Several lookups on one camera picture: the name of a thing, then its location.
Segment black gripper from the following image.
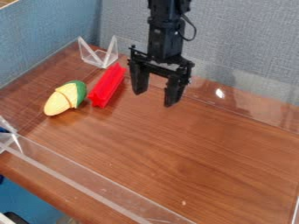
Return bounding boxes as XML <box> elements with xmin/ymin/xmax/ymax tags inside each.
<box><xmin>127</xmin><ymin>45</ymin><xmax>195</xmax><ymax>107</ymax></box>

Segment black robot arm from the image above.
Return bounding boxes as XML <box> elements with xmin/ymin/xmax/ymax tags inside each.
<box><xmin>127</xmin><ymin>0</ymin><xmax>198</xmax><ymax>107</ymax></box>

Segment red plastic block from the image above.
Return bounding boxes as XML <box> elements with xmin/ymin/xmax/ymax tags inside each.
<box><xmin>88</xmin><ymin>63</ymin><xmax>127</xmax><ymax>109</ymax></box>

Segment yellow green toy corn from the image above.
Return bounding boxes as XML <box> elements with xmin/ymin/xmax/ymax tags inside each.
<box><xmin>43</xmin><ymin>80</ymin><xmax>87</xmax><ymax>116</ymax></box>

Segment clear acrylic corner bracket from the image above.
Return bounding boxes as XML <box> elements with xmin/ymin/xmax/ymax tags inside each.
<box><xmin>78</xmin><ymin>36</ymin><xmax>118</xmax><ymax>68</ymax></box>

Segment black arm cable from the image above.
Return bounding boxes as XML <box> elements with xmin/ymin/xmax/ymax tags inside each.
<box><xmin>176</xmin><ymin>13</ymin><xmax>199</xmax><ymax>42</ymax></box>

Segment clear acrylic back wall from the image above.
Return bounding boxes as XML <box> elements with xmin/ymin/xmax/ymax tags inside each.
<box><xmin>115</xmin><ymin>35</ymin><xmax>299</xmax><ymax>135</ymax></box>

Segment clear acrylic wall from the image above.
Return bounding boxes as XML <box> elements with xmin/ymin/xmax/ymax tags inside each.
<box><xmin>7</xmin><ymin>135</ymin><xmax>196</xmax><ymax>224</ymax></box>
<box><xmin>115</xmin><ymin>35</ymin><xmax>299</xmax><ymax>135</ymax></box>

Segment clear acrylic front wall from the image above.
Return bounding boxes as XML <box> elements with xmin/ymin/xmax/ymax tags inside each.
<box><xmin>7</xmin><ymin>135</ymin><xmax>196</xmax><ymax>224</ymax></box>

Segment clear acrylic front bracket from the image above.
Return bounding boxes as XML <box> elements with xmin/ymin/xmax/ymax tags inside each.
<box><xmin>0</xmin><ymin>116</ymin><xmax>24</xmax><ymax>154</ymax></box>

